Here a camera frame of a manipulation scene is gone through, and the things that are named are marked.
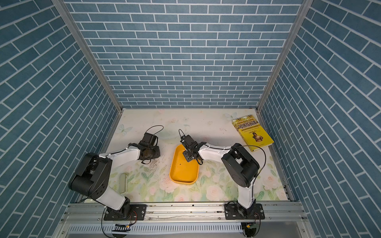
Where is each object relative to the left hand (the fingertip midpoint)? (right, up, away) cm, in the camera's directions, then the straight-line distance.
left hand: (161, 153), depth 94 cm
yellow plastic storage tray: (+14, -10, -6) cm, 18 cm away
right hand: (+19, 0, 0) cm, 19 cm away
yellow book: (+62, +13, +8) cm, 64 cm away
